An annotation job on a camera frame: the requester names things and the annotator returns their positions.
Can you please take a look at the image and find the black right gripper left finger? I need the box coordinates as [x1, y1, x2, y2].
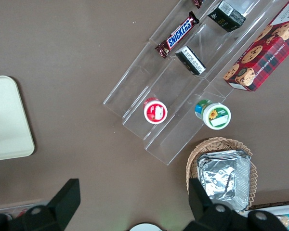
[14, 178, 81, 231]

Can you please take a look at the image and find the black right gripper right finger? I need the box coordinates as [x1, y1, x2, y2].
[184, 178, 242, 231]

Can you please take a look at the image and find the light tan wicker basket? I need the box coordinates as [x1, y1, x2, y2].
[185, 137, 258, 211]

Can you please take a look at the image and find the cream rectangular tray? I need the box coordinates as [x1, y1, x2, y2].
[0, 76, 35, 162]

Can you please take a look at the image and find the red cola bottle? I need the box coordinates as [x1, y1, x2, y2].
[16, 208, 30, 218]

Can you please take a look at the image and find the clear acrylic bottle rack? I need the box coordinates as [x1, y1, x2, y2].
[0, 198, 47, 218]

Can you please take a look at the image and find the clear cracker bag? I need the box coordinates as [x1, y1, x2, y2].
[278, 215, 289, 230]

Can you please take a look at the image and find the green lid cup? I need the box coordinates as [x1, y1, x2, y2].
[194, 99, 232, 131]

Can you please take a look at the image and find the red lid cup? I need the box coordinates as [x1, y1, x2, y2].
[143, 97, 169, 125]

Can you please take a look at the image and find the clear acrylic tiered stand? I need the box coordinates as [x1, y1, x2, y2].
[102, 0, 289, 166]

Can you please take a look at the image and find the small black box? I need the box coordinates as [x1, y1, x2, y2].
[208, 0, 247, 33]
[175, 45, 207, 76]

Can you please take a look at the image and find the red plaid cookie box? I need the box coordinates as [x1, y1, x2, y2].
[223, 0, 289, 93]

